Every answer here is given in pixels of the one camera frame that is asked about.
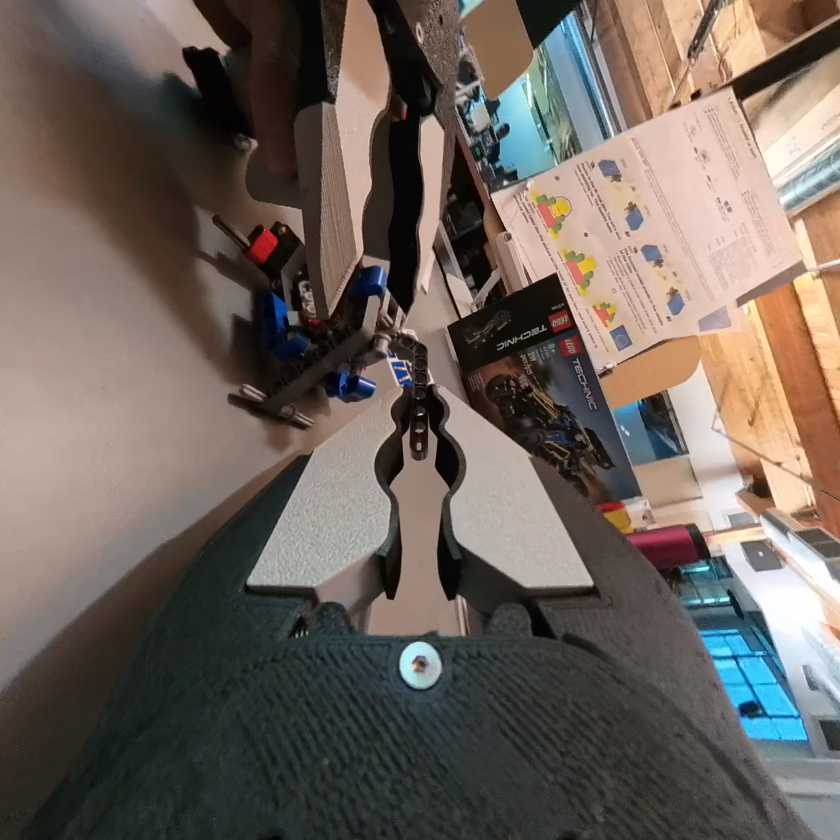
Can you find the printed paper instruction sheet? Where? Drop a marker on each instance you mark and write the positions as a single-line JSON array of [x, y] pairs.
[[656, 216]]

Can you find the person's left hand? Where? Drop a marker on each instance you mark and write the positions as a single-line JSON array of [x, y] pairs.
[[275, 79]]

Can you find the yellow red object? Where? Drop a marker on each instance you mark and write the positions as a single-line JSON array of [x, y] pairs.
[[617, 517]]

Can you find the lego set box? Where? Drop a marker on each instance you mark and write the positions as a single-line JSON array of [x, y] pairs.
[[525, 394]]

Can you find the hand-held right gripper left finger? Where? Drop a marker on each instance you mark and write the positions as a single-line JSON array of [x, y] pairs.
[[315, 525]]

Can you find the blue pink sticker sheet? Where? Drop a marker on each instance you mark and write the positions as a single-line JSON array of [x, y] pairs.
[[397, 371]]

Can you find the wooden shelf rack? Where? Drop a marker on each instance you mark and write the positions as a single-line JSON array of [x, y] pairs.
[[774, 394]]

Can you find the dark grey angled lego beam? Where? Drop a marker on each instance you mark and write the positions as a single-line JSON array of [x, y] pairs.
[[420, 407]]

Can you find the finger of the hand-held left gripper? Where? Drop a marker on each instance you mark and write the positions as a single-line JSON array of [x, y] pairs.
[[334, 197], [433, 197]]

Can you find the tan and black panel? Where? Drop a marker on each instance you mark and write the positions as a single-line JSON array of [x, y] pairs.
[[495, 46]]

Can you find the grey blue lego chassis assembly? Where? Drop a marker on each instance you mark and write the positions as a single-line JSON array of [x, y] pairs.
[[315, 341]]

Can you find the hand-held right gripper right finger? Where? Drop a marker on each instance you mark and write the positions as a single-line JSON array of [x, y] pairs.
[[518, 525]]

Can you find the red bottle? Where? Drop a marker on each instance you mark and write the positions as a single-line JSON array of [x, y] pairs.
[[666, 544]]

